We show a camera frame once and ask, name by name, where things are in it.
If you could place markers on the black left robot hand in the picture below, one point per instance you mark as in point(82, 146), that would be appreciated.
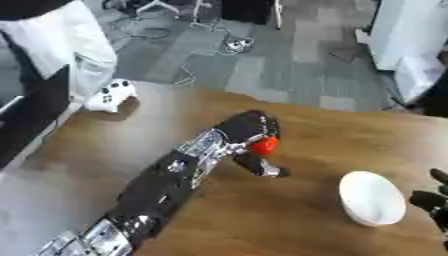
point(248, 128)

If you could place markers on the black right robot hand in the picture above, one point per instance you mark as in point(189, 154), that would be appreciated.
point(434, 200)

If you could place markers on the red round toy fruit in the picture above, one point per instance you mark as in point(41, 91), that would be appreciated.
point(265, 146)

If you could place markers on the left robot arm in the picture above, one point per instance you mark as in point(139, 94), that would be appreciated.
point(157, 190)

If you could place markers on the white bowl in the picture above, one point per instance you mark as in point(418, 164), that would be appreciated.
point(372, 198)

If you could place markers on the white power strip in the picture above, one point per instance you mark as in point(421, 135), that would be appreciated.
point(239, 44)

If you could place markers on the white game controller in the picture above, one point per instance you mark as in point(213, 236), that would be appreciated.
point(109, 95)

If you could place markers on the white chair base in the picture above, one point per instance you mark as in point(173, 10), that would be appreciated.
point(157, 6)

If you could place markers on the white cabinet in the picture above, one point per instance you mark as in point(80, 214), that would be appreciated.
point(408, 43)

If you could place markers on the person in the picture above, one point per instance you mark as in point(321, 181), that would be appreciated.
point(55, 50)

